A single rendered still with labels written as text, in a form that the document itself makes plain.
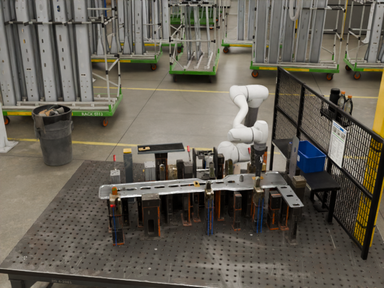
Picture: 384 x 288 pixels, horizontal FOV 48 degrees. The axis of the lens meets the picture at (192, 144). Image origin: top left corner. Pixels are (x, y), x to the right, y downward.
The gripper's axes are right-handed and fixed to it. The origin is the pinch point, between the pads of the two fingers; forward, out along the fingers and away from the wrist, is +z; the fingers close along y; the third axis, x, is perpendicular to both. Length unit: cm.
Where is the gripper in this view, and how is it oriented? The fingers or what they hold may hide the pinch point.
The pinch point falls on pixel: (258, 173)
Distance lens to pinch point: 326.7
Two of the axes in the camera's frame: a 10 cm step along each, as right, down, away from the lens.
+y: 1.6, 4.0, -9.0
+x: 9.9, -0.6, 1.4
